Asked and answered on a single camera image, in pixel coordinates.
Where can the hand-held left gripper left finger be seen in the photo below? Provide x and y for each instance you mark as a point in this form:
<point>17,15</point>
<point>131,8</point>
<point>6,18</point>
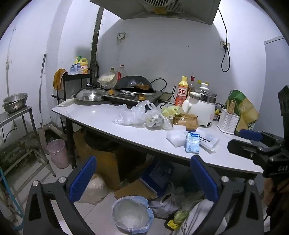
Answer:
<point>83,178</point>

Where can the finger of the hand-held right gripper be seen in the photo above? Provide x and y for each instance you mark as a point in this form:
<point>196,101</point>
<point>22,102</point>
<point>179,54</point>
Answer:
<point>239,145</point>
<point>250,135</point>

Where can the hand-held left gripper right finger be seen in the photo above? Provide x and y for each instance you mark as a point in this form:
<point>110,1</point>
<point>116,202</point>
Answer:
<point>203,176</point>

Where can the green tan printed sack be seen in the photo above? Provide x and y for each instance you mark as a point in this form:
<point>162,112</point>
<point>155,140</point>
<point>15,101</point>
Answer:
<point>246,106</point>

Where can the large white foam block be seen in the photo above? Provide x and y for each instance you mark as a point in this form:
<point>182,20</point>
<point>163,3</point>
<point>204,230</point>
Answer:
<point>176,136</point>

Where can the brown packet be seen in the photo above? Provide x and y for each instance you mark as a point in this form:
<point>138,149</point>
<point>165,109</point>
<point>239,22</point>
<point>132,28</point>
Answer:
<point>187,126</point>
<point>187,117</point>

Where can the bin with blue liner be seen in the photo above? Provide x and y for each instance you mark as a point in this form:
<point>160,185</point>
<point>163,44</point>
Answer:
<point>131,214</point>

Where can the person's right hand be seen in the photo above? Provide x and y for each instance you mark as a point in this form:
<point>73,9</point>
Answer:
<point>271,192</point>

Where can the white chopstick holder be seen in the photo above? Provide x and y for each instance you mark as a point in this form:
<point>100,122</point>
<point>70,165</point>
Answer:
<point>228,124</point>

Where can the brown cardboard box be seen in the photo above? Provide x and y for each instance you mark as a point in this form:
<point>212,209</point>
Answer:
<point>106,165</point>

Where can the bundle of wooden chopsticks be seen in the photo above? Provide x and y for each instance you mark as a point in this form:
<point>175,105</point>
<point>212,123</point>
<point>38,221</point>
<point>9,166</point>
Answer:
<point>230,106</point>

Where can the bag of green vegetables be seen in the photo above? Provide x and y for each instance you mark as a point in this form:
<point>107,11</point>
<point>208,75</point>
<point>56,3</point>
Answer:
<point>187,207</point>

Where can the pink bucket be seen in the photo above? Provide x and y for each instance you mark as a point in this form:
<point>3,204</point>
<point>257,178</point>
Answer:
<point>58,153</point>

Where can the blue white snack packet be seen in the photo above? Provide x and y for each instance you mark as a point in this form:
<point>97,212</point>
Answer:
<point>192,142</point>

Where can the white cloth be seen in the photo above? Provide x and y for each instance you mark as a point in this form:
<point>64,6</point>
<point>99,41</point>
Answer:
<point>198,219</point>

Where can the crumpled clear floor bag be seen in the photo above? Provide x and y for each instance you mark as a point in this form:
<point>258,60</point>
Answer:
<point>167,201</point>

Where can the blue box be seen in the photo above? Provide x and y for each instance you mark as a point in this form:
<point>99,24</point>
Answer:
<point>159,174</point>

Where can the white rice cooker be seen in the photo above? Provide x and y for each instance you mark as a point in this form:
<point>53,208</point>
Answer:
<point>201,110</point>

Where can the flat cardboard sheet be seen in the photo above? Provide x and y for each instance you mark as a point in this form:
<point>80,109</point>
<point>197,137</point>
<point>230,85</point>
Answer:
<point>135,189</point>

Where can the yellow packet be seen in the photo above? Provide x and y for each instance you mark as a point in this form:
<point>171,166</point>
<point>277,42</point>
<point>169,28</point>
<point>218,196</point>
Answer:
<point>171,223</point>

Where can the small white bottle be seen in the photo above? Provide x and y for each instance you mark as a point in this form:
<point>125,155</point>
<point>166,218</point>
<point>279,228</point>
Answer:
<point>185,106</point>

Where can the yellow green plastic bag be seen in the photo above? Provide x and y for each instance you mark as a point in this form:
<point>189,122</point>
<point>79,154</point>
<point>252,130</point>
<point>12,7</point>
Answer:
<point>171,110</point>

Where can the clear bag with scraps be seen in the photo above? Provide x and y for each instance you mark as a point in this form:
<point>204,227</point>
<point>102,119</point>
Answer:
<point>155,119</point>

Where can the orange dish soap bottle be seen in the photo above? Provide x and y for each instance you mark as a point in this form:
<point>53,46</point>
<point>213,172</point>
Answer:
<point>181,95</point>

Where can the dark sauce bottle red cap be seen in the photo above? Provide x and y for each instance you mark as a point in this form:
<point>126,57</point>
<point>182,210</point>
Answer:
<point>192,84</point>

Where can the empty clear plastic bag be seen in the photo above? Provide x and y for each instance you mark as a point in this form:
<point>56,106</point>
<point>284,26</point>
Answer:
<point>131,114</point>

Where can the steel wok lid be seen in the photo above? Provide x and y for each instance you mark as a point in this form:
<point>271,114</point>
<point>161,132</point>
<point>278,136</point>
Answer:
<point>90,95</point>

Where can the black induction cooker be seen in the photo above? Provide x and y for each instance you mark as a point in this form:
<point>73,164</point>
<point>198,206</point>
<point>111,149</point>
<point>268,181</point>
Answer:
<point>126,98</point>

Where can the steel colander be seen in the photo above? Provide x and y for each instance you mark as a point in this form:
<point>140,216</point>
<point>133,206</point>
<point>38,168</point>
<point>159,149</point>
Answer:
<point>13,108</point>

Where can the clear bag of food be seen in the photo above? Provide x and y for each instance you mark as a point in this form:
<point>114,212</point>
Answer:
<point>106,79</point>

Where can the orange cloth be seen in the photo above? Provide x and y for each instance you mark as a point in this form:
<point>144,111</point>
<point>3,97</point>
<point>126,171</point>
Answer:
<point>59,79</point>

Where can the black metal rack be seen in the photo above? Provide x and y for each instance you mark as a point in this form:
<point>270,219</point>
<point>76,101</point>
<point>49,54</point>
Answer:
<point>76,75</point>

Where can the steel bowl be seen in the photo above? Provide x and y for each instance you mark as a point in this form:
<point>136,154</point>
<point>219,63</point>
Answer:
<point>15,97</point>

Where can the black wok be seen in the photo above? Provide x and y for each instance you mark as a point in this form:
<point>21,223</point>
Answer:
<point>128,82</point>

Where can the blue white packet pack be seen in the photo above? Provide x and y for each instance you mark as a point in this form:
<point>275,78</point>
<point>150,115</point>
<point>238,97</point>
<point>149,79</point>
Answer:
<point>75,68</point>

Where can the clear bottle brown cap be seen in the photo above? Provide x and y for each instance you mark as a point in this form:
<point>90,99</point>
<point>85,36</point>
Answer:
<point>112,70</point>

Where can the clear bottle red cap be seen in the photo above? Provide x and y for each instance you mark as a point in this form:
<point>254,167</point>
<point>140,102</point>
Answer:
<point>120,72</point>

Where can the yellow detergent jug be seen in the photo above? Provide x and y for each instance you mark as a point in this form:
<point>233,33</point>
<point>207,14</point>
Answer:
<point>84,65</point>

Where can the green cap yellow bottle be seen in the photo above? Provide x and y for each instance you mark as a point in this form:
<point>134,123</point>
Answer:
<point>78,60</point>

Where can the dark vertical pipe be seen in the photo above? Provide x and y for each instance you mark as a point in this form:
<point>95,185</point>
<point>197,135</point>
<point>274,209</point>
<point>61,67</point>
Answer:
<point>96,34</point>

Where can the steel range hood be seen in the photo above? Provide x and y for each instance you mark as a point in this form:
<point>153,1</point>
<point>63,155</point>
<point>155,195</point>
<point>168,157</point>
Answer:
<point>135,11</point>

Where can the white wall socket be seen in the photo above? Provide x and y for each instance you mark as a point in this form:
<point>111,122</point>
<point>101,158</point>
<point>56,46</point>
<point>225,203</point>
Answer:
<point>222,45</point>

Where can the thin white wall pipe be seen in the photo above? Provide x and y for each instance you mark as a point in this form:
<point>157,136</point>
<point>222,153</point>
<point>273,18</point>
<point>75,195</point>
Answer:
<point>8,67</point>

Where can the old wall outlet plate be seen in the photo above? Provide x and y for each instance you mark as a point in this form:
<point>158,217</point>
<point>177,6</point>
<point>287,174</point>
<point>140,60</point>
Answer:
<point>121,36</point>

